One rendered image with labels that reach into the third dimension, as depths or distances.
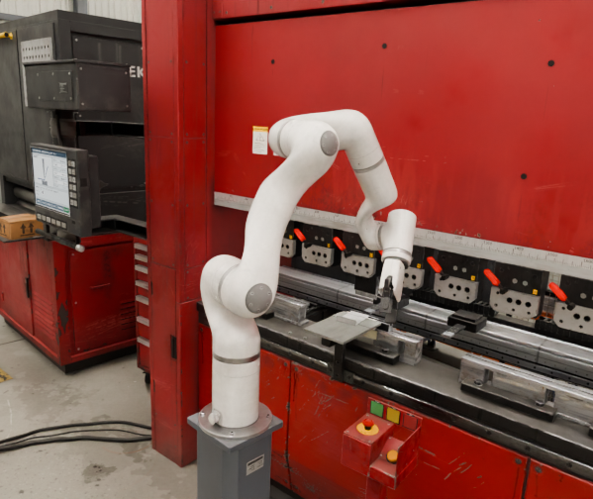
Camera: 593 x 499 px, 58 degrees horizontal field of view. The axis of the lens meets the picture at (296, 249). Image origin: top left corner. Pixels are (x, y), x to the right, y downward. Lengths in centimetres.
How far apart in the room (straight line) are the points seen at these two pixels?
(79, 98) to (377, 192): 135
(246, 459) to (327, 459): 99
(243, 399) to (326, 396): 91
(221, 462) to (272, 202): 65
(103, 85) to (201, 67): 43
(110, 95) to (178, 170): 41
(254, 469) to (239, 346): 34
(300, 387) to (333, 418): 19
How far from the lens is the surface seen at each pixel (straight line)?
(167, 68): 250
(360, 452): 185
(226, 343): 132
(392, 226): 159
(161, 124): 253
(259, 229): 126
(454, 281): 193
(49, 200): 263
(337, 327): 207
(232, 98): 249
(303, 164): 125
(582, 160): 177
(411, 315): 237
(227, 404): 139
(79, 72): 238
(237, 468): 144
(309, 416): 236
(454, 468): 207
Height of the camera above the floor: 177
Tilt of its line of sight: 14 degrees down
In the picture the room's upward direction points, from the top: 3 degrees clockwise
